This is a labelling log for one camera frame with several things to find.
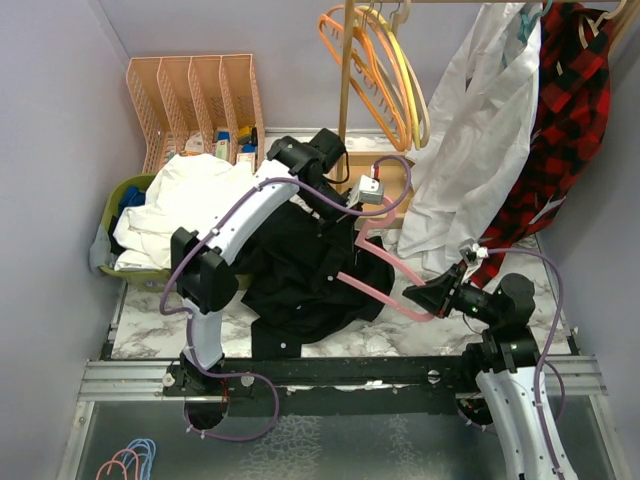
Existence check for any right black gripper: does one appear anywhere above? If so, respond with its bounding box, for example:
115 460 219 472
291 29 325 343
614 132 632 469
404 262 502 325

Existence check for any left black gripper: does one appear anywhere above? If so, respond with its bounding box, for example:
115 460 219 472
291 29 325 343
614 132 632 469
299 179 365 254

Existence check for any pink hanger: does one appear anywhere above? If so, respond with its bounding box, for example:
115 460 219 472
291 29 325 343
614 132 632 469
95 448 145 480
337 208 434 323

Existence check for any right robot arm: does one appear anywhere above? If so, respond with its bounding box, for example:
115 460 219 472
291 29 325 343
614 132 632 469
403 265 578 479

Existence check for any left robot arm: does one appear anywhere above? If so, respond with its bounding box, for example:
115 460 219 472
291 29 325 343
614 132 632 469
167 128 360 395

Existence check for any white shirt in basket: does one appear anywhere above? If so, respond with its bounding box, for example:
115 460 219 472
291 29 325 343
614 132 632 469
114 154 254 271

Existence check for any orange hanger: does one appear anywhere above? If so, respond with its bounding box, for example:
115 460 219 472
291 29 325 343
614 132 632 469
349 8 412 150

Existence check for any white hanging shirt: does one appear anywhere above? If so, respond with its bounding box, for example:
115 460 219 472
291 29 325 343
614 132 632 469
397 3 541 273

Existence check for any yellow hanger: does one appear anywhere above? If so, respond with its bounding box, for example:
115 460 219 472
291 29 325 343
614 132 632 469
350 6 431 151

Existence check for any red black plaid shirt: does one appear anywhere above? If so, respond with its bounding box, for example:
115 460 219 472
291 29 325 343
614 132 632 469
464 3 613 291

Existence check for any teal hanger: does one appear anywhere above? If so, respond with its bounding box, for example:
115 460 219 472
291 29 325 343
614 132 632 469
502 1 553 69

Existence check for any blue hanger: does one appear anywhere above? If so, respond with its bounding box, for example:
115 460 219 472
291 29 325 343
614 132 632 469
121 438 157 480

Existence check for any beige wooden hanger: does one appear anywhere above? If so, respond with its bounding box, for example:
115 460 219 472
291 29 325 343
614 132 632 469
578 0 627 49

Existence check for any pink hanger on floor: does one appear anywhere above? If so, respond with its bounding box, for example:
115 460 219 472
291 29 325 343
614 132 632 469
95 448 145 480

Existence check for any wooden clothes rack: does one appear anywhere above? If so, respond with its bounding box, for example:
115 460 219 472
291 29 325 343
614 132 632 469
328 0 640 230

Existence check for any pink mesh file organizer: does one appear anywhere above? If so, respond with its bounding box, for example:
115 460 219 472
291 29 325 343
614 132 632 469
126 54 265 173

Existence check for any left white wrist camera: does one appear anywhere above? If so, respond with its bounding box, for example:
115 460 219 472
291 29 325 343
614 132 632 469
348 175 384 207

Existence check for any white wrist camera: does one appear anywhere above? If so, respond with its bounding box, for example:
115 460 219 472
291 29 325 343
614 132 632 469
459 239 489 276
348 175 384 207

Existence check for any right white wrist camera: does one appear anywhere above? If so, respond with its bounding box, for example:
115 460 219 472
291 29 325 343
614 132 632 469
459 239 489 276

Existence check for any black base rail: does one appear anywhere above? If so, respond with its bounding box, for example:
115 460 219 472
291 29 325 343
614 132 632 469
163 356 488 416

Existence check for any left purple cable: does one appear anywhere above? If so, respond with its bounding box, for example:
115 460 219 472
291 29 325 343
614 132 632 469
159 155 413 444

